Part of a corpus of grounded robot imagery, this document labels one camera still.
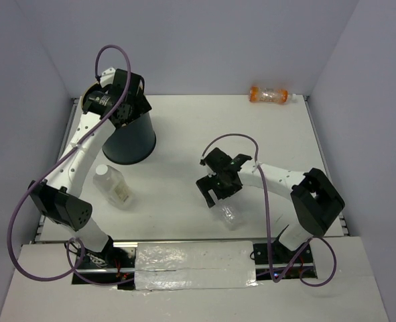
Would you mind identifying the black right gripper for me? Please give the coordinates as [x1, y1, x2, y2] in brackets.
[196, 170, 243, 208]

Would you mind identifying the long clear plastic bottle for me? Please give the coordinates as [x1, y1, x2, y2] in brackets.
[211, 201, 245, 231]

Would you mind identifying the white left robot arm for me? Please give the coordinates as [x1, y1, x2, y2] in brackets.
[30, 68, 157, 268]

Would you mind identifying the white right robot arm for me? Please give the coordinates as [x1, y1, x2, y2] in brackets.
[196, 148, 345, 263]

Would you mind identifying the black bin with gold rim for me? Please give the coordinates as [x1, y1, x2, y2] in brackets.
[82, 84, 156, 165]

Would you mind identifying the square clear white-cap bottle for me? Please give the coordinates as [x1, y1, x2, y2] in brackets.
[92, 164, 132, 209]

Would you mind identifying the silver foil tape sheet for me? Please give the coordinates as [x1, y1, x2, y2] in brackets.
[134, 241, 257, 290]

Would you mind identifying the orange label plastic bottle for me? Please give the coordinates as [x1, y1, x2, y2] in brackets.
[249, 86, 297, 105]

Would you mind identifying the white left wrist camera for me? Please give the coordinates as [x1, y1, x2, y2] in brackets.
[96, 67, 116, 88]

